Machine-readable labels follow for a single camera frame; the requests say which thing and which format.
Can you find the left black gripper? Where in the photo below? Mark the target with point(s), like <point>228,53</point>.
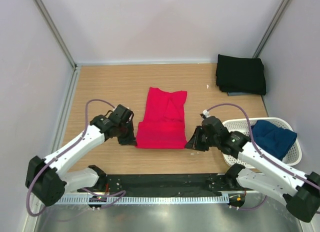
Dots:
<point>130,140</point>

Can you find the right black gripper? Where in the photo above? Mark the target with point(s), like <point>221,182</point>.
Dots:
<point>195,143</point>

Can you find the red t shirt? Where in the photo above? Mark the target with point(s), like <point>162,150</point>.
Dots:
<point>163,125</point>

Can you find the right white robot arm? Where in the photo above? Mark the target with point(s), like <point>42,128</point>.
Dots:
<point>298,191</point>

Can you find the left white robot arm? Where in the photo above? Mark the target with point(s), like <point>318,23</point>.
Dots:
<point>93,135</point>

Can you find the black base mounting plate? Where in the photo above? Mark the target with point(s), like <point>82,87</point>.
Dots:
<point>207,181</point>

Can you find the folded grey t shirt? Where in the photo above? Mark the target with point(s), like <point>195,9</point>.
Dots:
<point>237,94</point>

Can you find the folded black t shirt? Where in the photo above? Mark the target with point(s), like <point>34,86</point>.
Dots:
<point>240,75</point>

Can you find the blue t shirt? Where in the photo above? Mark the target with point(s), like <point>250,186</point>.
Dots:
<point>275,140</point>

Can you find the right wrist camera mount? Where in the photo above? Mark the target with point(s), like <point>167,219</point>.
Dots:
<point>205,114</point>

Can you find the aluminium front rail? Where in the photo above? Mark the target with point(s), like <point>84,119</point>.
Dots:
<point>50,184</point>

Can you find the white slotted cable duct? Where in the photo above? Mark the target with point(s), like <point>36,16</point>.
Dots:
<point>94,201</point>

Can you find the right aluminium corner post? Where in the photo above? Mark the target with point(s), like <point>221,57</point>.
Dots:
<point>280,11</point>

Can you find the aluminium corner post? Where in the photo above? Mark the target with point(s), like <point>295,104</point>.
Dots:
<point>280,11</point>
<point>55,32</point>

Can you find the left aluminium corner post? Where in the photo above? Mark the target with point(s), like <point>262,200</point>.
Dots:
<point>55,32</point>

